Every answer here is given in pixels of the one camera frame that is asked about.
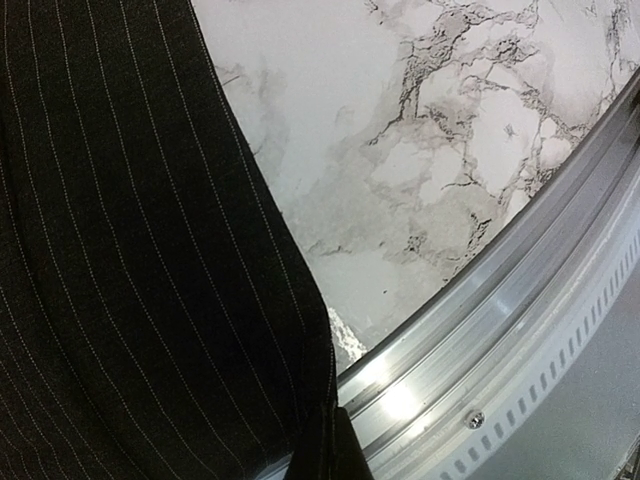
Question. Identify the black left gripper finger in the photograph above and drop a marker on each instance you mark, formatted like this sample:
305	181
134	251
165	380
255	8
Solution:
328	448

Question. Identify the black pinstriped long sleeve shirt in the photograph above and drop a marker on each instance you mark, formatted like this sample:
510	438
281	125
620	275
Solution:
158	320

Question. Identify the aluminium front frame rail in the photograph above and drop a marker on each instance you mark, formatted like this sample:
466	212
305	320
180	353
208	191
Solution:
446	390

